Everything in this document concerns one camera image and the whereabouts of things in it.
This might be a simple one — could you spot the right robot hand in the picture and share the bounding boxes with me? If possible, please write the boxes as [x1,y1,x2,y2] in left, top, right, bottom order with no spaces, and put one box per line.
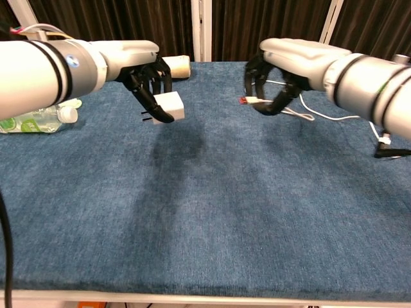
[243,38,353,116]

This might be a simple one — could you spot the white metal frame post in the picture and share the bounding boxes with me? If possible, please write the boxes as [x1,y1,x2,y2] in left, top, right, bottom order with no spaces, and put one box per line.
[8,0,42,41]
[319,0,344,44]
[191,0,213,62]

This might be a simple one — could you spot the white USB cable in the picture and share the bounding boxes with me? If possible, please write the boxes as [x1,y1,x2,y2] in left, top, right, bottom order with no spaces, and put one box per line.
[239,80,385,139]

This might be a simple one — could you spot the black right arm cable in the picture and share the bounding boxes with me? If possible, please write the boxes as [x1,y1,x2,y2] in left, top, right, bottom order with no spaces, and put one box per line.
[374,132,404,158]

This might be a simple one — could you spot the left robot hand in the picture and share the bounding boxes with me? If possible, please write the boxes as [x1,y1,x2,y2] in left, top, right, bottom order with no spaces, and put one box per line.
[102,40,176,124]

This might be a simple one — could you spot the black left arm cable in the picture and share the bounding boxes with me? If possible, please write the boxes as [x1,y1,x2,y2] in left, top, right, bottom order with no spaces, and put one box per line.
[0,189,14,308]

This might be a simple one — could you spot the white charger adapter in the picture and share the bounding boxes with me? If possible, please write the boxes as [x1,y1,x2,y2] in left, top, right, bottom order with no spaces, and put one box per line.
[141,90,186,126]

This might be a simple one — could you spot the mayonnaise squeeze bottle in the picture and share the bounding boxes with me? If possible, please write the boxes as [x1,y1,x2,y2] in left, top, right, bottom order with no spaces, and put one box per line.
[163,55,191,80]

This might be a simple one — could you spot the black pleated curtain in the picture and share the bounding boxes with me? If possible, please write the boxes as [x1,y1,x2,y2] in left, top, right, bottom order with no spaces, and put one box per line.
[0,0,411,64]

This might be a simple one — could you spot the coloured left wrist wires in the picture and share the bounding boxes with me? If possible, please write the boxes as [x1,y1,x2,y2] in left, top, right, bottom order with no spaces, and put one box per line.
[0,22,78,42]

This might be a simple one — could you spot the clear green-label water bottle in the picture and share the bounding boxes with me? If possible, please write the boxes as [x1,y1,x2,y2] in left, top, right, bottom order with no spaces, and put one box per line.
[0,105,79,134]

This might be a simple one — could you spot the blue felt table mat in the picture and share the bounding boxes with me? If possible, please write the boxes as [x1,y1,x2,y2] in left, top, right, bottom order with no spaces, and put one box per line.
[0,61,411,295]

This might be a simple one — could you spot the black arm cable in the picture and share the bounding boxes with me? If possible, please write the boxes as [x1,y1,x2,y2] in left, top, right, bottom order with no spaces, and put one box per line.
[374,132,404,158]
[0,189,14,308]

